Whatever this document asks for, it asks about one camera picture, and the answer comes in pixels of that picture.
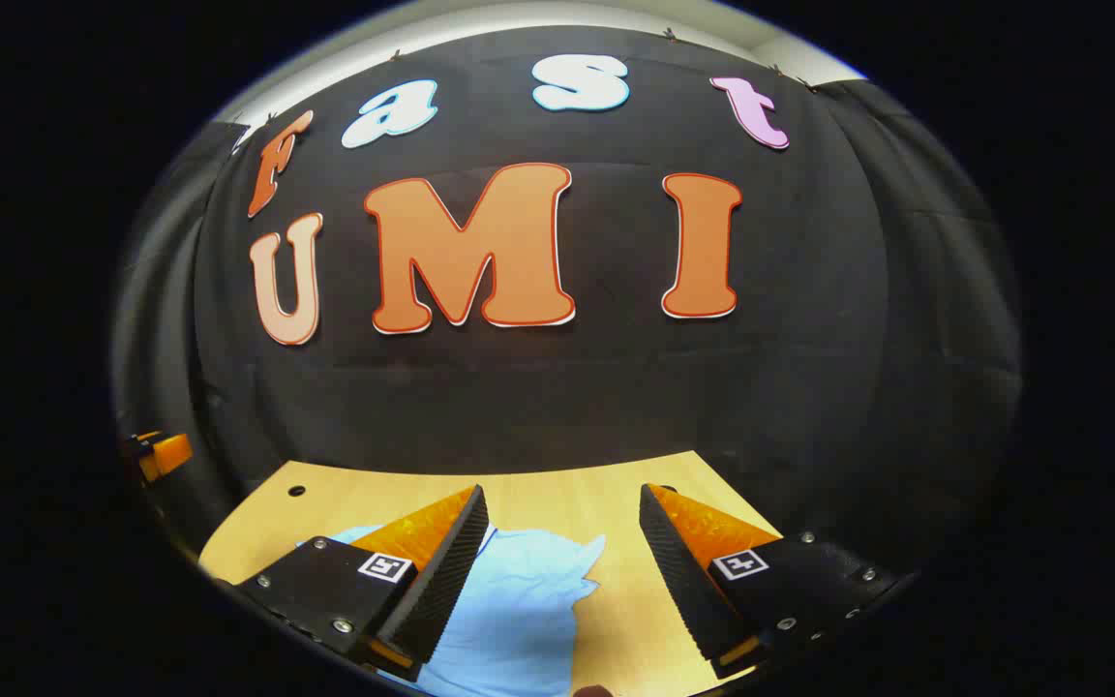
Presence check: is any light blue T-shirt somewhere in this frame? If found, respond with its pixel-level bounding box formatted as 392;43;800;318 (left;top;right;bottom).
301;526;609;697

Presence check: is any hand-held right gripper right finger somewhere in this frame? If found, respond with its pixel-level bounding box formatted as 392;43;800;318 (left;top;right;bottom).
640;482;917;679

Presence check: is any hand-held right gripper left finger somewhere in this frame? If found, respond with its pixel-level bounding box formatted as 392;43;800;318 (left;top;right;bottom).
228;484;491;683

